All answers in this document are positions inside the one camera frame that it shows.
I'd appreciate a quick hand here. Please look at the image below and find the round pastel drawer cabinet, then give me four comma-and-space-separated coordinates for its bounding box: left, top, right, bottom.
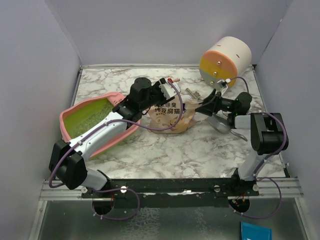
199, 36, 252, 89

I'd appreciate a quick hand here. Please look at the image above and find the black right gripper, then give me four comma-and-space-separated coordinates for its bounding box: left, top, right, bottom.
195, 89, 237, 117

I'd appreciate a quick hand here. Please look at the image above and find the white bag sealing clip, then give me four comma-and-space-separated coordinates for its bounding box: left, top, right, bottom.
185, 88, 203, 103

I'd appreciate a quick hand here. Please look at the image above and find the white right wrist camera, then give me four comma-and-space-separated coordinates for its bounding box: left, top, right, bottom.
217, 78, 231, 96

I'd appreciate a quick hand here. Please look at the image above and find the green cat litter pile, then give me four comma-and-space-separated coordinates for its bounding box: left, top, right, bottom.
64, 98, 113, 139

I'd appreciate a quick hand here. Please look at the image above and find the silver metal litter scoop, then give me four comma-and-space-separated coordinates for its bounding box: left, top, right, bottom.
206, 114, 248, 142

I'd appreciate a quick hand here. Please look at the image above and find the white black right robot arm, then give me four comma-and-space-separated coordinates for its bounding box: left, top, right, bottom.
195, 89, 289, 196

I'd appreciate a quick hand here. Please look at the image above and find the peach cat litter bag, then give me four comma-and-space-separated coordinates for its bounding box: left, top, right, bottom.
148, 96, 199, 134

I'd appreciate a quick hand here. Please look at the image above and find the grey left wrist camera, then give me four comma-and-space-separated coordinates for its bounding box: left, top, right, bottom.
159, 78, 181, 100

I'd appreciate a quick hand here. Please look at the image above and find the blue card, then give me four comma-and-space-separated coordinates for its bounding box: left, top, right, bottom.
240, 221, 273, 240

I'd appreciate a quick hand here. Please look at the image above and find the pink green litter box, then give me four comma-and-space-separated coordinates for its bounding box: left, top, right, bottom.
59, 91, 141, 159

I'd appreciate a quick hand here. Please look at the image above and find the aluminium frame profile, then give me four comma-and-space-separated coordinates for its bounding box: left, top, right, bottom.
38, 180, 87, 201

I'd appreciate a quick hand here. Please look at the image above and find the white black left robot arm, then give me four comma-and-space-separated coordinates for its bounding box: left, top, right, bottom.
49, 77, 180, 198

